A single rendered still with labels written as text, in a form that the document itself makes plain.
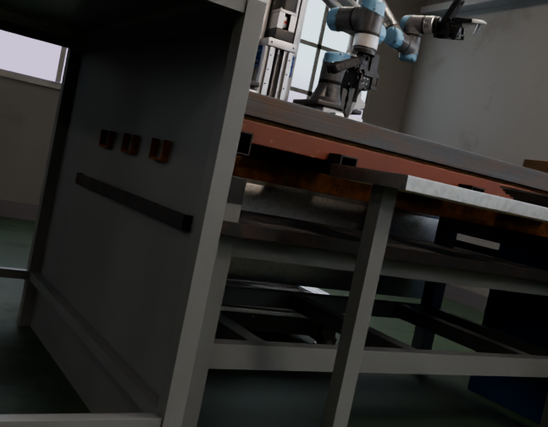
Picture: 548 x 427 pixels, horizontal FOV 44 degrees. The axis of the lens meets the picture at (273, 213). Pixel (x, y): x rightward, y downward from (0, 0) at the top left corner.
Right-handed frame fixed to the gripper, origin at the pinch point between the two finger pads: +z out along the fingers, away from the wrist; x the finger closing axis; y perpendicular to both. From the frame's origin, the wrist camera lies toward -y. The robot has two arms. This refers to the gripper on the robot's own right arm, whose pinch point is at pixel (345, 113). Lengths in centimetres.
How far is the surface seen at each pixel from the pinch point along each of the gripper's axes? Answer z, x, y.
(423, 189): 19, -69, -27
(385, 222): 28, -58, -26
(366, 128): 7.0, -37.0, -19.8
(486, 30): -127, 239, 298
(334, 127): 8.7, -37.0, -29.1
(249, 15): -5, -55, -66
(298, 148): 16, -37, -38
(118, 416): 73, -53, -76
